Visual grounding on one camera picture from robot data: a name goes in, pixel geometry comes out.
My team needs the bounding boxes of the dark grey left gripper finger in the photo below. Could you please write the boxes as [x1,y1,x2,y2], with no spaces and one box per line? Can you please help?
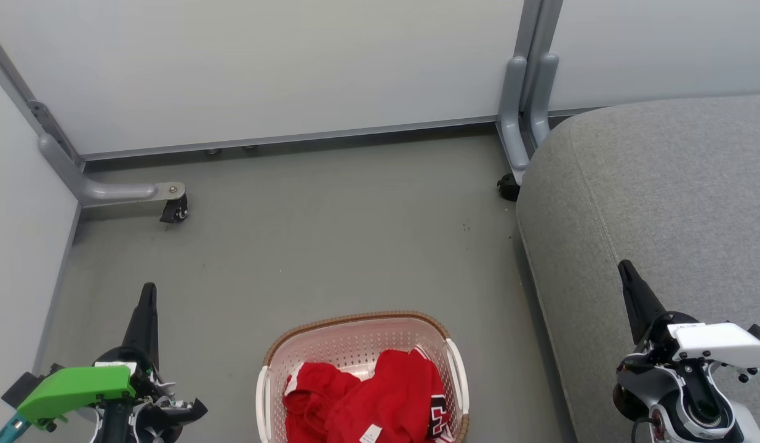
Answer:
[122,282,161,371]

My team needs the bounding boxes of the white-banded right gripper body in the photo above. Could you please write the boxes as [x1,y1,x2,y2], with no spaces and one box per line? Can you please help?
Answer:
[626,312,760,385]

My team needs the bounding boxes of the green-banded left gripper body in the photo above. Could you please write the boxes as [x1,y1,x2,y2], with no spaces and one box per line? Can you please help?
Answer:
[0,346,209,443]

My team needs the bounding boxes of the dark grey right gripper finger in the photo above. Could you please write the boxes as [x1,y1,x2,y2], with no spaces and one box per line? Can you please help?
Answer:
[618,260,667,345]

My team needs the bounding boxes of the red shorts with elastic waistband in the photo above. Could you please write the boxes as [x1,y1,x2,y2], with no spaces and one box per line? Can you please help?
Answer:
[283,362,363,443]

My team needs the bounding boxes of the red garment with white label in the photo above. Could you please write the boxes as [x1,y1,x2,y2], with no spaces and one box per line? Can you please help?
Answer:
[327,348,449,443]

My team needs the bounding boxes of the grey fabric sofa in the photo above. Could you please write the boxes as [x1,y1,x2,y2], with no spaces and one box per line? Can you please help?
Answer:
[516,94,760,443]

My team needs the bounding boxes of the grey partition foot left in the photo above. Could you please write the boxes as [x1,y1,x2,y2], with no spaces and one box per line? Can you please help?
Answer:
[0,25,186,207]

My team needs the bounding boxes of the white perforated laundry basket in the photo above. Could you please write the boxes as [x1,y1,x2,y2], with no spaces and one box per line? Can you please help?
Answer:
[255,311,471,443]

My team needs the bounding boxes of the grey partition post with foot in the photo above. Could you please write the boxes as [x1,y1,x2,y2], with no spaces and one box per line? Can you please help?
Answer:
[495,0,565,185]

